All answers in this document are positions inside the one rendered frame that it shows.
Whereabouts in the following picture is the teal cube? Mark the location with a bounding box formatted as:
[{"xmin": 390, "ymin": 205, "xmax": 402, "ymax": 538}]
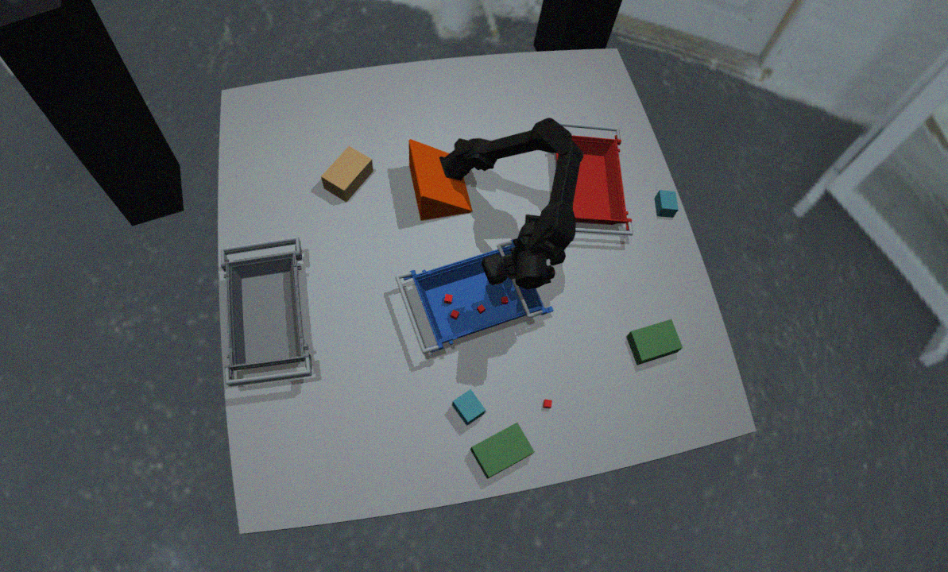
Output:
[
  {"xmin": 451, "ymin": 389, "xmax": 486, "ymax": 425},
  {"xmin": 655, "ymin": 190, "xmax": 679, "ymax": 218}
]

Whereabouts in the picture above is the blue plastic tray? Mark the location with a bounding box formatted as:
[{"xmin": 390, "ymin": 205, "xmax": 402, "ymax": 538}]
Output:
[{"xmin": 403, "ymin": 249, "xmax": 553, "ymax": 352}]

